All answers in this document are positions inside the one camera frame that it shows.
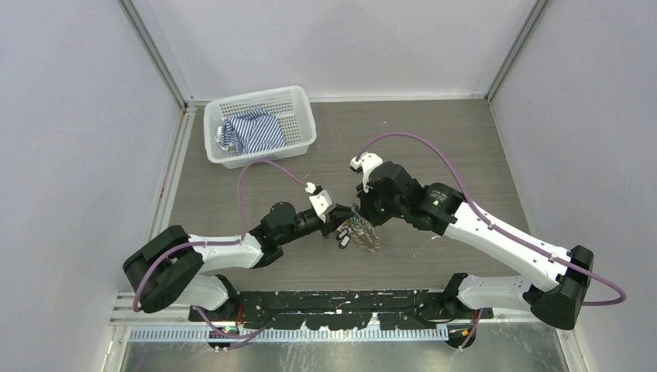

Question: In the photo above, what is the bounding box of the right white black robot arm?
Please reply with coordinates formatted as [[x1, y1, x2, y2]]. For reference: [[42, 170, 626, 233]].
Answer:
[[350, 153, 594, 330]]

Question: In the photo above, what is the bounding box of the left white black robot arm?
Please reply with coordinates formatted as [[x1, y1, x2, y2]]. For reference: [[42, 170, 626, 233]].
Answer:
[[122, 202, 353, 321]]

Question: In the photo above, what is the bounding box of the black key tag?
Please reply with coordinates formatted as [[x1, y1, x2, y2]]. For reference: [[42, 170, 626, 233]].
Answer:
[[335, 229, 351, 250]]

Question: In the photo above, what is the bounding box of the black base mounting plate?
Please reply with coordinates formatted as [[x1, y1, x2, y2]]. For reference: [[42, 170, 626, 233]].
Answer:
[[204, 290, 476, 331]]

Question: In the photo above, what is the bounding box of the white plastic perforated basket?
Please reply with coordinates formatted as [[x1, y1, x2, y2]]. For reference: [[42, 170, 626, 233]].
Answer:
[[203, 85, 317, 169]]

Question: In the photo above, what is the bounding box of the blue white striped cloth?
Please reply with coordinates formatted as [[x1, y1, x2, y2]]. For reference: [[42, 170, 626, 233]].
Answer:
[[215, 108, 287, 156]]

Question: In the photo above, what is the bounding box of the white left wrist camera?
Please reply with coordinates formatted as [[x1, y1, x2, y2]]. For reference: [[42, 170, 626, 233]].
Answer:
[[304, 182, 335, 222]]

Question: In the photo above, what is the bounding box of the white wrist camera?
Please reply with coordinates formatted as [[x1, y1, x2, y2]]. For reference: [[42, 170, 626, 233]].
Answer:
[[349, 152, 384, 193], [304, 182, 335, 222]]

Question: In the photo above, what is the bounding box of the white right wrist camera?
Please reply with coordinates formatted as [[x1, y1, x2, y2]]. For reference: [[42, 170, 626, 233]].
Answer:
[[349, 152, 384, 193]]

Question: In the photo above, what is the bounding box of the slotted cable duct strip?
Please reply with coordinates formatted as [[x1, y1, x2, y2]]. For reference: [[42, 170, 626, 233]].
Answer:
[[127, 324, 449, 343]]

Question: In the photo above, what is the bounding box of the aluminium frame rail left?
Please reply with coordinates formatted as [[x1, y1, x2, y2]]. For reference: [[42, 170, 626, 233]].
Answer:
[[109, 102, 204, 327]]

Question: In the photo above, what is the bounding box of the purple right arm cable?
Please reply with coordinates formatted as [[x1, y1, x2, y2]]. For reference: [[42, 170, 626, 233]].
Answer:
[[354, 132, 628, 353]]

